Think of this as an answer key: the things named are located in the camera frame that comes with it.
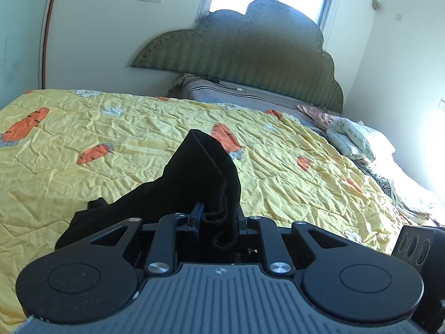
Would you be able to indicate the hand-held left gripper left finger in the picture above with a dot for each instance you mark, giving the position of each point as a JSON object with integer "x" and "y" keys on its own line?
{"x": 198, "y": 215}

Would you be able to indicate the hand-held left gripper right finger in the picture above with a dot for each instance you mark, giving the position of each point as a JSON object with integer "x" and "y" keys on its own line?
{"x": 244, "y": 228}

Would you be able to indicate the black pants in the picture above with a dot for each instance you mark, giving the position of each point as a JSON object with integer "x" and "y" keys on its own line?
{"x": 201, "y": 174}

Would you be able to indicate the white blanket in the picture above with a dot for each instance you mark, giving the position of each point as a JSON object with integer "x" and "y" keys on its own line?
{"x": 413, "y": 191}

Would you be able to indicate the black white striped cloth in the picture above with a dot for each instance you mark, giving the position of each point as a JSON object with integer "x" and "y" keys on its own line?
{"x": 373, "y": 177}

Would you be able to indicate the yellow carrot print quilt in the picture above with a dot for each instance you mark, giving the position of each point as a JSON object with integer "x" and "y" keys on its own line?
{"x": 104, "y": 181}

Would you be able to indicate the white printed pillow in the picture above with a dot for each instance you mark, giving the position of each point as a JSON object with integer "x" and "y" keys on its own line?
{"x": 361, "y": 137}

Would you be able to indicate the striped grey pillow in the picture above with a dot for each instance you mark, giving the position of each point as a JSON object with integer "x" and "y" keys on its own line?
{"x": 243, "y": 95}

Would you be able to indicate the peach cloth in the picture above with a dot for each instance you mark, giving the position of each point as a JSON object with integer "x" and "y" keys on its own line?
{"x": 314, "y": 114}

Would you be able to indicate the green padded headboard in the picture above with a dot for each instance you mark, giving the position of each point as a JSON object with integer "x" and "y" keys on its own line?
{"x": 243, "y": 52}

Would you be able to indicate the glass door with flower stickers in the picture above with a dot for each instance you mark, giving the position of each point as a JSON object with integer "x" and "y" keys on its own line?
{"x": 21, "y": 41}

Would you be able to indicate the white wall switch plate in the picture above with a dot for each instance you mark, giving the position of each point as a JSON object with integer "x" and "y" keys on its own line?
{"x": 442, "y": 105}

